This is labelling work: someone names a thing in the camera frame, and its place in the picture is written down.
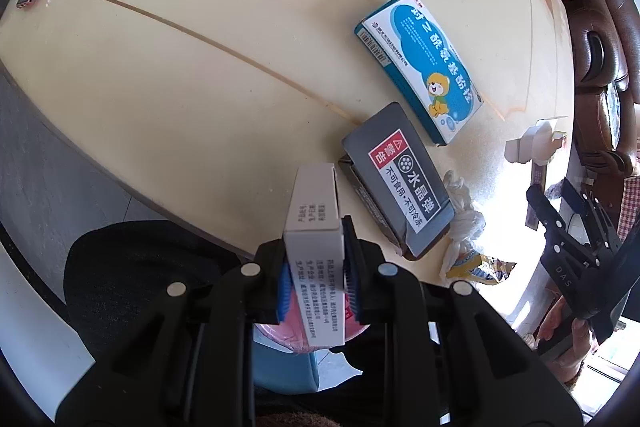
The blue bear medicine box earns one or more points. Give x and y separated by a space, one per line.
413 50

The black crystal bullet box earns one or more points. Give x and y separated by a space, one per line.
390 170

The brown leather sofa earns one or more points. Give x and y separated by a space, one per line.
605 44

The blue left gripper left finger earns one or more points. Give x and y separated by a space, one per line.
284 292

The white medicine box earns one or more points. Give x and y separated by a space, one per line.
314 245

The pink lined trash bin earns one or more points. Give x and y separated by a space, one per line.
290 336

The person's right hand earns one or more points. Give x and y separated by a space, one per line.
556 333

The white tissue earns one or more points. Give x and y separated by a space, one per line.
466 227

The beige coffee table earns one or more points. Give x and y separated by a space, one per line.
206 108

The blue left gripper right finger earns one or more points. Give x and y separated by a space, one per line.
351 245

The yellow Alpenliebe candy wrapper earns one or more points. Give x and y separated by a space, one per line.
479 268

